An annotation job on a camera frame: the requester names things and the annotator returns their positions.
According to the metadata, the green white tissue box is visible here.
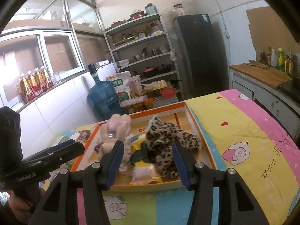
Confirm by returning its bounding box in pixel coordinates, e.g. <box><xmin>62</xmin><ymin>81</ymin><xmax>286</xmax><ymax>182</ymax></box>
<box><xmin>48</xmin><ymin>135</ymin><xmax>69</xmax><ymax>147</ymax></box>

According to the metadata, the white flour sack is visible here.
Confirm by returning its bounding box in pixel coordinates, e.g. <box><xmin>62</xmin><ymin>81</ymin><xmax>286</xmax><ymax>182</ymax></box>
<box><xmin>106</xmin><ymin>71</ymin><xmax>131</xmax><ymax>101</ymax></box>

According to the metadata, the blue water jug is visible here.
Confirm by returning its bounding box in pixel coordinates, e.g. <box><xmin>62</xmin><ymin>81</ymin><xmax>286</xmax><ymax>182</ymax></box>
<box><xmin>87</xmin><ymin>64</ymin><xmax>123</xmax><ymax>121</ymax></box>

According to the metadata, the person's left hand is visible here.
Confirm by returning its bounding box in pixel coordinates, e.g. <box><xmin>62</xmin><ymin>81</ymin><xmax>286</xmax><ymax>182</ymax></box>
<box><xmin>7</xmin><ymin>190</ymin><xmax>33</xmax><ymax>224</ymax></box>

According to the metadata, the floral pink tissue pack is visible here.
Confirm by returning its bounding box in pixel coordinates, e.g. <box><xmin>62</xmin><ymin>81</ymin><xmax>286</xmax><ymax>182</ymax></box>
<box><xmin>70</xmin><ymin>130</ymin><xmax>92</xmax><ymax>145</ymax></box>

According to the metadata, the white kitchen cabinet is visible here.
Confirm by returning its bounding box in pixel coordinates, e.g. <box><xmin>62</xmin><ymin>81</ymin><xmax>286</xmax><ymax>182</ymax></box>
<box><xmin>230</xmin><ymin>69</ymin><xmax>299</xmax><ymax>142</ymax></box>

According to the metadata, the red plastic basin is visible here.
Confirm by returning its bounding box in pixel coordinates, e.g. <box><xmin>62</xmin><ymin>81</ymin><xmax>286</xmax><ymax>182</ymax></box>
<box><xmin>160</xmin><ymin>87</ymin><xmax>177</xmax><ymax>98</ymax></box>

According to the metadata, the orange drink bottles row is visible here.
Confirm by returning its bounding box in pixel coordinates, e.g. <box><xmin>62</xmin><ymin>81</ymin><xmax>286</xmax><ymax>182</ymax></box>
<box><xmin>19</xmin><ymin>66</ymin><xmax>54</xmax><ymax>103</ymax></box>

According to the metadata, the glass jar on fridge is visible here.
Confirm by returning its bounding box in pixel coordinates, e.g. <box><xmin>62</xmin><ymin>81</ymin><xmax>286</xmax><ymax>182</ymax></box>
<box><xmin>173</xmin><ymin>4</ymin><xmax>188</xmax><ymax>17</ymax></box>

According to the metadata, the black refrigerator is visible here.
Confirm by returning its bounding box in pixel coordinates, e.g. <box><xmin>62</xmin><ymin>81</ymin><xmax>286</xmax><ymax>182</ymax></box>
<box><xmin>173</xmin><ymin>14</ymin><xmax>227</xmax><ymax>97</ymax></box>

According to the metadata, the clear plastic snack packet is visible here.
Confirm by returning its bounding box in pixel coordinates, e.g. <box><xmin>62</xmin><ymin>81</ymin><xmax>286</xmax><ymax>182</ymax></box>
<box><xmin>130</xmin><ymin>161</ymin><xmax>163</xmax><ymax>185</ymax></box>

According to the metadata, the leopard dress bunny plush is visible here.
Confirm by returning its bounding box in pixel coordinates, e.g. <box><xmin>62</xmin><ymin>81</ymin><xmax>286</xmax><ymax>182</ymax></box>
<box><xmin>94</xmin><ymin>114</ymin><xmax>201</xmax><ymax>180</ymax></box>

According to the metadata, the white bowl on shelf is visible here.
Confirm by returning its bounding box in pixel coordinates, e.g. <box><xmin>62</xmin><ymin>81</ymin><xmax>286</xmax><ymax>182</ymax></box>
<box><xmin>117</xmin><ymin>59</ymin><xmax>130</xmax><ymax>67</ymax></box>

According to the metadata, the colourful cartoon blanket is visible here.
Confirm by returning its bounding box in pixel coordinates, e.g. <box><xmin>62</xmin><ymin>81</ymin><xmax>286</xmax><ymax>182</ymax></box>
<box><xmin>42</xmin><ymin>88</ymin><xmax>300</xmax><ymax>225</ymax></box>

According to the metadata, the metal storage shelf rack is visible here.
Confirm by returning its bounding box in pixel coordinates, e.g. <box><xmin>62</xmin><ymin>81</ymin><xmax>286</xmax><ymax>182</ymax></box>
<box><xmin>104</xmin><ymin>13</ymin><xmax>184</xmax><ymax>100</ymax></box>

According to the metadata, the dark sauce bottle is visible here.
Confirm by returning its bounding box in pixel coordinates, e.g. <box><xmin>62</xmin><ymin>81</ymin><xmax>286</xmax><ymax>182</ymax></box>
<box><xmin>260</xmin><ymin>50</ymin><xmax>267</xmax><ymax>65</ymax></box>

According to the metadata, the teal enamel pot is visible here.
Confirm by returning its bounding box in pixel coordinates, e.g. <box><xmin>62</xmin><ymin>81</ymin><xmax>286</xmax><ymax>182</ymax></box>
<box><xmin>145</xmin><ymin>3</ymin><xmax>158</xmax><ymax>15</ymax></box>

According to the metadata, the red lidded pot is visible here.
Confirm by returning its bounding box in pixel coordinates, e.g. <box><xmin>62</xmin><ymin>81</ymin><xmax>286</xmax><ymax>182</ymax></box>
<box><xmin>129</xmin><ymin>10</ymin><xmax>146</xmax><ymax>21</ymax></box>

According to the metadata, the green yellow bottle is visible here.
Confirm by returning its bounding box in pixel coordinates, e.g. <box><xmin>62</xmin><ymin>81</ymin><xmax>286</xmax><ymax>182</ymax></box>
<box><xmin>278</xmin><ymin>48</ymin><xmax>285</xmax><ymax>72</ymax></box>

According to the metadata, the egg carton tray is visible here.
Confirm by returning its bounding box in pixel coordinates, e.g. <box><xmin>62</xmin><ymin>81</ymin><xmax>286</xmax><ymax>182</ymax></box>
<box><xmin>144</xmin><ymin>80</ymin><xmax>167</xmax><ymax>92</ymax></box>

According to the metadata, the wooden cutting board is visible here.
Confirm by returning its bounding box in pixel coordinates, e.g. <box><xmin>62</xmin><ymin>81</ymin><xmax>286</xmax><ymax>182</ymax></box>
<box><xmin>229</xmin><ymin>64</ymin><xmax>292</xmax><ymax>89</ymax></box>

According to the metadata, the white spray bottle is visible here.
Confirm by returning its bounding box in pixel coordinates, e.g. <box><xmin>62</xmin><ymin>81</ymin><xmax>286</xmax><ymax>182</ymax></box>
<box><xmin>271</xmin><ymin>48</ymin><xmax>278</xmax><ymax>69</ymax></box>

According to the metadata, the orange cardboard box tray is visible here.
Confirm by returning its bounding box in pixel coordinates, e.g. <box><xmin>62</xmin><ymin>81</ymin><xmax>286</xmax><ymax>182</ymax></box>
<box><xmin>70</xmin><ymin>101</ymin><xmax>218</xmax><ymax>194</ymax></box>

